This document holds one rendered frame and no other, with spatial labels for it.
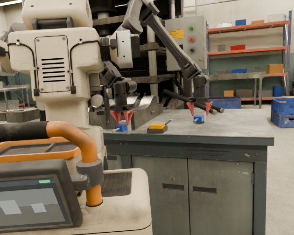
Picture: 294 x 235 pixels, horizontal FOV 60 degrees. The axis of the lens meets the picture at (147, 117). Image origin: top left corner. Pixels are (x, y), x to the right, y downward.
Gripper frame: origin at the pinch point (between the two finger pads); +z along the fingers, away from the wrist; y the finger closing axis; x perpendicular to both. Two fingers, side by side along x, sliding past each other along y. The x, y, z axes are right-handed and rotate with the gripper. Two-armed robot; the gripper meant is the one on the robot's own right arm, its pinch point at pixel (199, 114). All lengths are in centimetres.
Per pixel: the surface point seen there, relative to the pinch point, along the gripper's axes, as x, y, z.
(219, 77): -336, 62, -6
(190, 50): -64, 25, -38
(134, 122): 22.7, 26.8, 0.9
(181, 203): 20.2, 4.8, 41.6
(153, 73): -49, 50, -22
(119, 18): -54, 80, -68
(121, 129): 33.2, 28.1, 2.1
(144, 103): -0.8, 33.1, -5.5
